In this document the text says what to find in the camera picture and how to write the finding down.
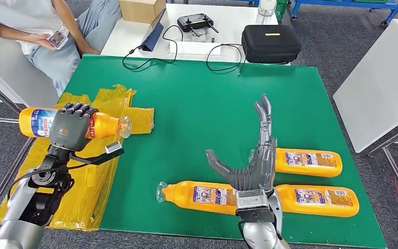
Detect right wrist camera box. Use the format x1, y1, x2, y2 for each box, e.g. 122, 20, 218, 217
235, 189, 275, 224

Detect white bench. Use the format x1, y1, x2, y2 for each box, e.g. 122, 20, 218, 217
0, 31, 61, 110

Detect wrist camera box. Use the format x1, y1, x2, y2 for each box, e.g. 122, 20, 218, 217
235, 189, 275, 224
104, 141, 125, 155

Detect cardboard box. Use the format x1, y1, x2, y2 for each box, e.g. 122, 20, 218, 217
118, 0, 167, 24

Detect grey metal frame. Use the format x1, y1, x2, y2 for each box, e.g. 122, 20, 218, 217
0, 49, 37, 226

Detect smartphone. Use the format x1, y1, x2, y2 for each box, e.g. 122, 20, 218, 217
49, 30, 70, 50

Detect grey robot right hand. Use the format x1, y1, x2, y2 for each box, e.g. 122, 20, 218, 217
205, 93, 278, 192

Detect green plastic crate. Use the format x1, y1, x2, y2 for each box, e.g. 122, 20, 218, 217
275, 0, 289, 21

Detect large white table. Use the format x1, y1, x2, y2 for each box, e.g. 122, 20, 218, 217
333, 19, 398, 154

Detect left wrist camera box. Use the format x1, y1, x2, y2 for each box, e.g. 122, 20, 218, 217
104, 141, 125, 155

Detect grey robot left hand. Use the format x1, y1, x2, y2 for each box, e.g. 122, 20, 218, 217
49, 102, 98, 153

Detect black zip carry case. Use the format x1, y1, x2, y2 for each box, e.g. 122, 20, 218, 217
241, 24, 302, 64

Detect black remote controller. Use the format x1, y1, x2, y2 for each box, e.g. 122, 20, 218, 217
177, 13, 220, 37

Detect person's right hand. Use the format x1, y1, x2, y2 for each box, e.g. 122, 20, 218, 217
31, 32, 57, 51

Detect person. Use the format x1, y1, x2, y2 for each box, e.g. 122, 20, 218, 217
0, 0, 122, 97

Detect orange detergent bottle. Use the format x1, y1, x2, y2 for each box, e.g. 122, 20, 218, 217
156, 181, 241, 216
248, 147, 343, 178
274, 184, 360, 218
19, 107, 132, 140

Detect person's left hand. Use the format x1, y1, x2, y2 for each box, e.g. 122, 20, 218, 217
79, 45, 102, 56

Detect clear plastic bottle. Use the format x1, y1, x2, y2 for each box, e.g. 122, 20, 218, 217
257, 0, 278, 25

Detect blue metal rack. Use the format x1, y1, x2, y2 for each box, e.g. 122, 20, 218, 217
290, 0, 398, 27

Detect yellow taped mat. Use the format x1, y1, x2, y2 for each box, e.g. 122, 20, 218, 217
0, 84, 155, 231

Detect tablet in blue case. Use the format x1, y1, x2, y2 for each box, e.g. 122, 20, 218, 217
140, 7, 167, 52

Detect small white table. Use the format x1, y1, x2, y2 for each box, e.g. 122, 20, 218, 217
101, 3, 291, 66

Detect black cable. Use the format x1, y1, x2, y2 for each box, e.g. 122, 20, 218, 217
206, 44, 248, 76
122, 24, 184, 71

